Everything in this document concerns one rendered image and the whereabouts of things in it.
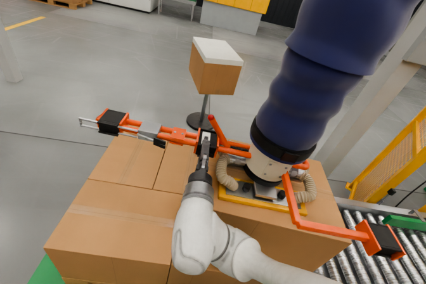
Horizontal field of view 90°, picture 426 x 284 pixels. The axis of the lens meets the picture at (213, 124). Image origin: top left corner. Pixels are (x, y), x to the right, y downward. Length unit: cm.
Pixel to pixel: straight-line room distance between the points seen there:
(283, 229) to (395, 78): 157
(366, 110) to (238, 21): 643
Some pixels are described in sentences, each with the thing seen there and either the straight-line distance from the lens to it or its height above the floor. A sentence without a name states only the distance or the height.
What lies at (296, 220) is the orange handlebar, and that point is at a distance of 71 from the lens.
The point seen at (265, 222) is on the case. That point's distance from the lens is 83.
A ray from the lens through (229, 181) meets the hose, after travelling 78.
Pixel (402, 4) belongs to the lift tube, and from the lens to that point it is 60.
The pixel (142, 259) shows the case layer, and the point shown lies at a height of 54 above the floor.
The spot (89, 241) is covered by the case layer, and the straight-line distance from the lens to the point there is 133.
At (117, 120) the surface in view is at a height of 123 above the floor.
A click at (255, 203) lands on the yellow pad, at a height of 109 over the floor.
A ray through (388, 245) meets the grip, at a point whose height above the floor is 122.
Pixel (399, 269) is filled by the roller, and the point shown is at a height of 54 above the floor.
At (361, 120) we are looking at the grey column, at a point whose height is 93.
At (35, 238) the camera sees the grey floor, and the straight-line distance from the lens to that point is 207.
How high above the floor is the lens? 173
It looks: 37 degrees down
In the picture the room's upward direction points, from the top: 15 degrees clockwise
